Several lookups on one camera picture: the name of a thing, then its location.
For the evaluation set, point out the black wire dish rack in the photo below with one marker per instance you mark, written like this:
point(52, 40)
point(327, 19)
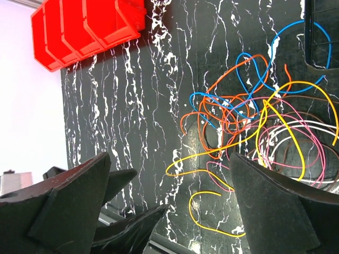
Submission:
point(321, 37)

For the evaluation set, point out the red storage bin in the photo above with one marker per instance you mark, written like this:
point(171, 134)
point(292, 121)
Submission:
point(39, 43)
point(55, 46)
point(112, 23)
point(73, 33)

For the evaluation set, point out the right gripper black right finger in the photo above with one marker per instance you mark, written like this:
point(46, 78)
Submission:
point(282, 215)

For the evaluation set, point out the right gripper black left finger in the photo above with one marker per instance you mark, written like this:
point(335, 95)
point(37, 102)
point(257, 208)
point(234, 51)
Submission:
point(57, 215)

